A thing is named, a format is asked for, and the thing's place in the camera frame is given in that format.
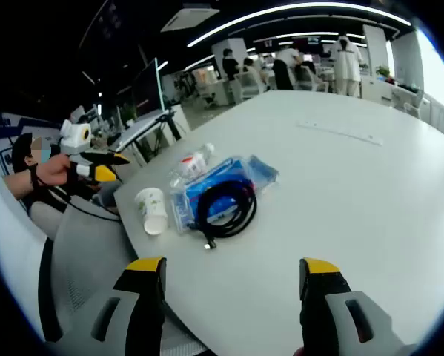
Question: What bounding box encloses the blue wet wipes packet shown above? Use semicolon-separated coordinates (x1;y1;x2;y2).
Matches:
169;154;281;235

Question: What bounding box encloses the white leaf-print paper cup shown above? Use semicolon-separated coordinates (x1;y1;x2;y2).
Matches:
134;187;170;236

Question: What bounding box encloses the grey office chair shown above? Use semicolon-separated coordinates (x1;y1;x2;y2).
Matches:
38;202;208;356

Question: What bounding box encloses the long ceiling light strip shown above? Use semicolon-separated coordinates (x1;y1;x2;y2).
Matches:
186;1;412;48

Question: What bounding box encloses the large dark monitor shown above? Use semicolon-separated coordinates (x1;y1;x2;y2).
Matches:
131;57;167;119

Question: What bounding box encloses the white desk with black legs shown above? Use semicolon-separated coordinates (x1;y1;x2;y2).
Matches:
116;109;188;166

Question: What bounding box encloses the clear plastic water bottle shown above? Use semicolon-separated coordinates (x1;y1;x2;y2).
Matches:
168;142;216;190

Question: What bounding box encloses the white office chair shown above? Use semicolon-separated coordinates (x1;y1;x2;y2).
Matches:
239;70;269;99
297;66;330;93

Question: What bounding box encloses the person's left hand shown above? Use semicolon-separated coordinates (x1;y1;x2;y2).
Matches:
39;154;78;186

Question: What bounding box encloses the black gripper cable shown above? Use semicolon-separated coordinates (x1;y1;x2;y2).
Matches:
47;181;122;223

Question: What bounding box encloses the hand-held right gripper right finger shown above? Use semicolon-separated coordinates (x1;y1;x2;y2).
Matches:
299;257;419;356

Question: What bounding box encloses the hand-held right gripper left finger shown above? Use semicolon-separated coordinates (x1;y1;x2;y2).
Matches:
67;256;168;356

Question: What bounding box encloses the person's head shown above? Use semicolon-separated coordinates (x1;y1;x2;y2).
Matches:
12;132;36;174

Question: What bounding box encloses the white table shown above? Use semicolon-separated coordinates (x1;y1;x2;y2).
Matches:
112;90;444;356

